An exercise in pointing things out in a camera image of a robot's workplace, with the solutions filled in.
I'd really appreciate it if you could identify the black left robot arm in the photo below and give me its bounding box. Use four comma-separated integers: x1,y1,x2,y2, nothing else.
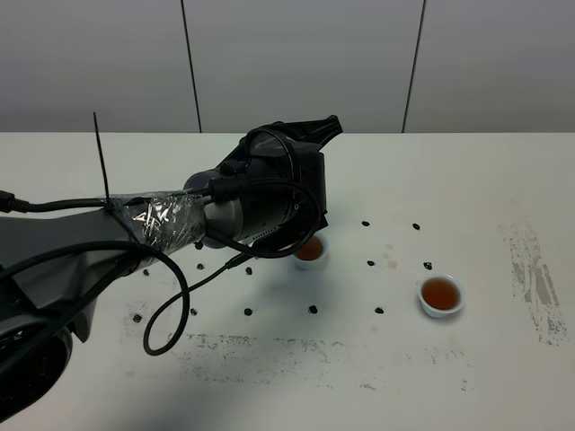
1,116,342,418

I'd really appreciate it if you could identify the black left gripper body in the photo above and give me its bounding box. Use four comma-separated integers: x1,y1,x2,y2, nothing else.
269,115,343,146

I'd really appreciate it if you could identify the black cable tie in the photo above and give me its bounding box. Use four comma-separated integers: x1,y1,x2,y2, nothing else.
93,111,140,245

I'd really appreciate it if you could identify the pale blue teacup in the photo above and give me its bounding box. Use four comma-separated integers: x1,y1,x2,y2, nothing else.
292,233,329,270
417,274,466,319

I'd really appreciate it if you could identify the black loose connector cable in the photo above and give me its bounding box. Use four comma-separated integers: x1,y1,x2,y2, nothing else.
0,190,109,216

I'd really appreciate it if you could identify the pale blue teacup centre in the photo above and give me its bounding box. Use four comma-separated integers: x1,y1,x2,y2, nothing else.
292,233,329,270

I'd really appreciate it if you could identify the pale blue teacup right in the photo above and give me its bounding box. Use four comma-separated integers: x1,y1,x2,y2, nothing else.
417,274,466,319

